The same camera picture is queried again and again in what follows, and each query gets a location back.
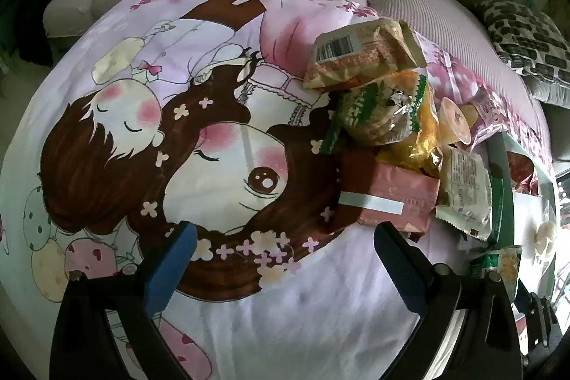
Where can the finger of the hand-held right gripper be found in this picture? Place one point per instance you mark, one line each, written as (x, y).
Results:
(539, 322)

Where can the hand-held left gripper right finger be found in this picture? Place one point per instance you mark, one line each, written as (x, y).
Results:
(403, 282)

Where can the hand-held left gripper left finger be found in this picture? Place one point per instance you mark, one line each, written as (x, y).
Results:
(162, 273)

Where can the green snack packet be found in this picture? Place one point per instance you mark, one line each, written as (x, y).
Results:
(494, 264)

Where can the red-brown packet with white stripe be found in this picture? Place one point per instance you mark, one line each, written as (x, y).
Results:
(392, 184)

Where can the teal-edged box tray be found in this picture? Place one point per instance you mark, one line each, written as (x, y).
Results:
(525, 213)

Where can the cream white snack packet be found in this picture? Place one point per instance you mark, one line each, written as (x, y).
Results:
(465, 184)

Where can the yellow snack packet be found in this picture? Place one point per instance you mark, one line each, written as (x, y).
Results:
(427, 139)

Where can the green white rice cracker packet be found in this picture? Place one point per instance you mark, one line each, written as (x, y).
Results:
(378, 117)

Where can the clear bag with white ball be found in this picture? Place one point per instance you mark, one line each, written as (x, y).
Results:
(545, 235)

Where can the crumpled red snack packet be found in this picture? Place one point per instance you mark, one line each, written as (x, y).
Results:
(523, 173)

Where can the jelly cup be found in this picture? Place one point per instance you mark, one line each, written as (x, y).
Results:
(454, 122)

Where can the purple snack packet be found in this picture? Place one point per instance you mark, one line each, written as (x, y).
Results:
(490, 113)

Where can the tan snack packet with barcode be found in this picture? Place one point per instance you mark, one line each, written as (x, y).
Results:
(365, 55)

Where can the printed blanket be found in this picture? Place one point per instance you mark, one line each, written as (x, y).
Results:
(222, 50)

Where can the grey pillow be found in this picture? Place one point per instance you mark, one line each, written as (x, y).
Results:
(552, 90)

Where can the black patterned pillow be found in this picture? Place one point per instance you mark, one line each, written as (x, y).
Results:
(521, 32)

